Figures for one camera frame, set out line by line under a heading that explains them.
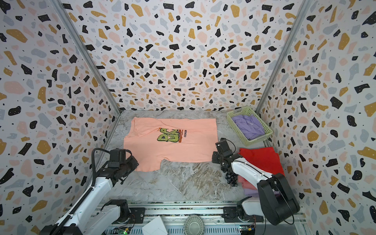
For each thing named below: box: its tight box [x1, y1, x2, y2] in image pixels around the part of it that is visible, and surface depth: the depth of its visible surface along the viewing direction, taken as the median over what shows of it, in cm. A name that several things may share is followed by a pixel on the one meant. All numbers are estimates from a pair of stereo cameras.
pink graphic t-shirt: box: [123, 116, 218, 172], surface depth 108 cm
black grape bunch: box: [220, 165, 239, 188], surface depth 85 cm
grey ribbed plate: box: [183, 214, 206, 235], surface depth 72 cm
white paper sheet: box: [141, 215, 169, 235], surface depth 68 cm
